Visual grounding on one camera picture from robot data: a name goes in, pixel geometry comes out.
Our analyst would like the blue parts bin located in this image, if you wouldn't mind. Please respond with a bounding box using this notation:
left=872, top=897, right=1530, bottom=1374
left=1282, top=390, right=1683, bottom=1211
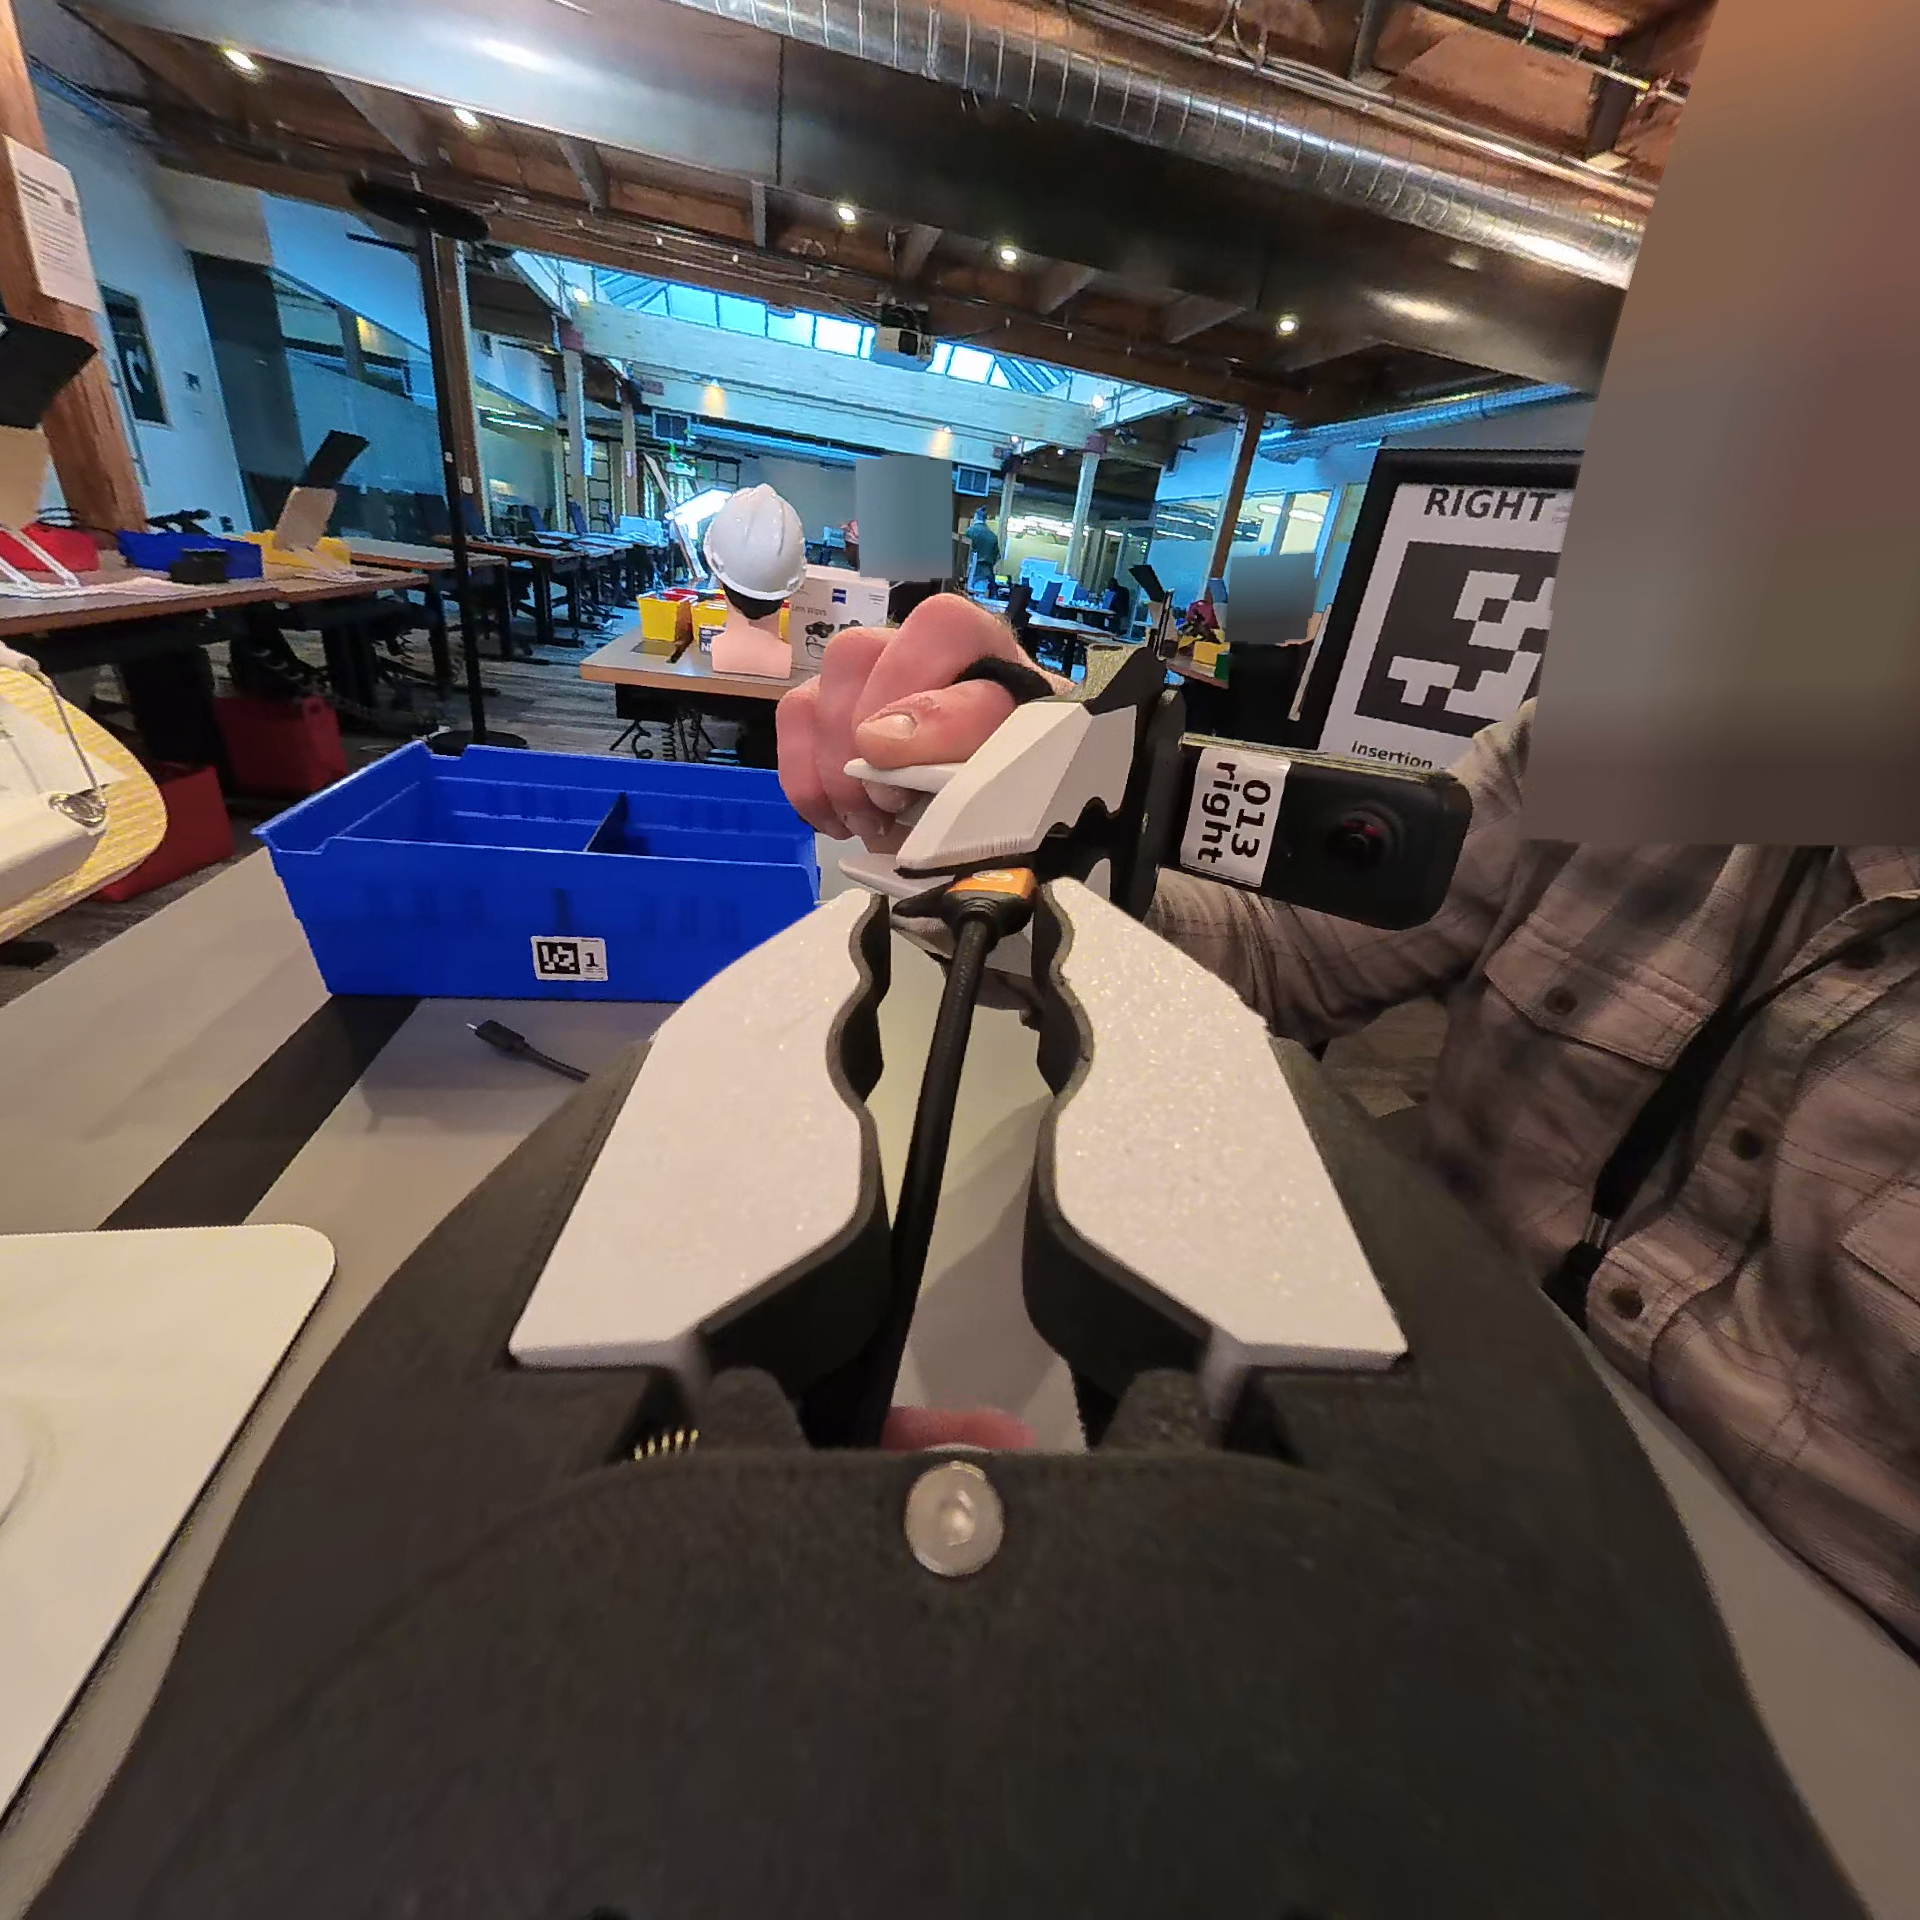
left=117, top=525, right=266, bottom=585

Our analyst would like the person's right hand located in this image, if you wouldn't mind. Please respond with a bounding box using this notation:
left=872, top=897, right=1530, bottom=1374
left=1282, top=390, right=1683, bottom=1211
left=778, top=591, right=1075, bottom=845

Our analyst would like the printed instruction sheet pad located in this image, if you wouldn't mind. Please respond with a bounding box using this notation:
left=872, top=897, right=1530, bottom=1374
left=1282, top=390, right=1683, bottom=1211
left=0, top=645, right=114, bottom=917

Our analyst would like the wooden post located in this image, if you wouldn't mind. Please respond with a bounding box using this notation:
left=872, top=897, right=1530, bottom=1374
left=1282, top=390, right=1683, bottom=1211
left=0, top=0, right=146, bottom=534

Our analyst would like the black pole disc top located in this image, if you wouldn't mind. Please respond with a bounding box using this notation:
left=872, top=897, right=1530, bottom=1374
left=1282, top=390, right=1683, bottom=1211
left=349, top=180, right=531, bottom=751

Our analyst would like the person's right forearm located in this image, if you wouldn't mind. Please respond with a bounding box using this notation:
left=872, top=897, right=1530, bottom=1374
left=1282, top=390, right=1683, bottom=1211
left=1147, top=861, right=1449, bottom=1051

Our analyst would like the person's torso plaid shirt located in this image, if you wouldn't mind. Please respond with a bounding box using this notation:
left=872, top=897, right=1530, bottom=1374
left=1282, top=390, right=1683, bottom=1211
left=1411, top=705, right=1920, bottom=1653

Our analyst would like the red fabric bin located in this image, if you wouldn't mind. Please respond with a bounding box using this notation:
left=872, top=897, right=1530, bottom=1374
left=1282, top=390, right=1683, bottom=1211
left=215, top=693, right=349, bottom=797
left=96, top=762, right=237, bottom=905

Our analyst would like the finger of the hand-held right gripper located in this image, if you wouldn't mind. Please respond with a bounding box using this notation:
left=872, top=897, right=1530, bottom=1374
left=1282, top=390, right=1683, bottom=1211
left=897, top=697, right=1136, bottom=875
left=837, top=853, right=1044, bottom=985

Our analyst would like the blue plastic bin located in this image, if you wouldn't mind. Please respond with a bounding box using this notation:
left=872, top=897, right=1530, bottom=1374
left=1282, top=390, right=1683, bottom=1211
left=256, top=739, right=826, bottom=1003

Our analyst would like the black lanyard strap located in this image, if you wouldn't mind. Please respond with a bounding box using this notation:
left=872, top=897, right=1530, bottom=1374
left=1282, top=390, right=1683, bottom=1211
left=1545, top=847, right=1869, bottom=1327

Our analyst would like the silver ventilation duct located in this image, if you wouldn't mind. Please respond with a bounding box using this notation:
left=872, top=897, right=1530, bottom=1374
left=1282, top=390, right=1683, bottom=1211
left=721, top=0, right=1653, bottom=289

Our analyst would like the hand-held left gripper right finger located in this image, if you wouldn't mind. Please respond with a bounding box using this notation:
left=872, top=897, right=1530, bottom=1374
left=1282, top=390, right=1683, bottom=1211
left=1024, top=878, right=1412, bottom=1450

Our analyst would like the tan board on stand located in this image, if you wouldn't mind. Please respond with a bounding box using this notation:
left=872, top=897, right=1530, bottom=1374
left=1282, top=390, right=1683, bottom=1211
left=276, top=431, right=372, bottom=554
left=0, top=322, right=99, bottom=587

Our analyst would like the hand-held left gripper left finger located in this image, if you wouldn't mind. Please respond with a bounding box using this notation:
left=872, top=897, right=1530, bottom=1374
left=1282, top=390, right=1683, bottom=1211
left=509, top=886, right=897, bottom=1450

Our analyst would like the white book stand wooden board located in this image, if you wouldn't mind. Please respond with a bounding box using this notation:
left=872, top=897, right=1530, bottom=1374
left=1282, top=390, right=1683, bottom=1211
left=0, top=667, right=338, bottom=1825

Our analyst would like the large marker sign board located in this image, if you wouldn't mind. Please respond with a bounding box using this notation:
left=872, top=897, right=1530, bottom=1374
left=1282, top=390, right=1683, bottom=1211
left=1317, top=449, right=1587, bottom=774

